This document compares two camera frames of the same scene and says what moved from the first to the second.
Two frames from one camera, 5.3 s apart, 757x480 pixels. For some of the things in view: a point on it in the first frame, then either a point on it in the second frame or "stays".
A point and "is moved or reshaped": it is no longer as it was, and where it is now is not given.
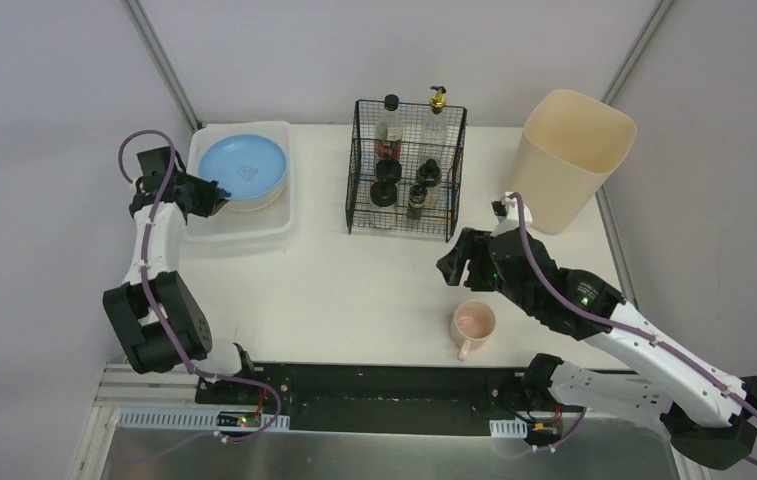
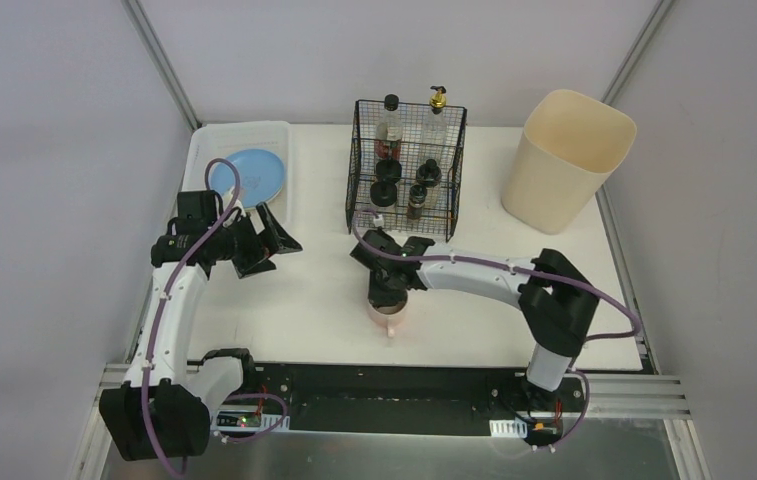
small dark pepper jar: x=417 y=199 stays
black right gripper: x=469 y=259 -> x=387 y=285
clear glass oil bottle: x=436 y=133 stays
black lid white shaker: x=429 y=174 stays
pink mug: x=471 y=325 -> x=389 y=315
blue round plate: x=245 y=166 is moved or reshaped
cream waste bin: x=568 y=146 stays
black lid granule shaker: x=383 y=194 stays
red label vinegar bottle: x=389 y=131 stays
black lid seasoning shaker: x=388 y=170 stays
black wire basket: x=404 y=168 stays
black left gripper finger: x=208 y=206 -> x=250 y=256
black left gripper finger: x=199 y=187 -> x=275 y=236
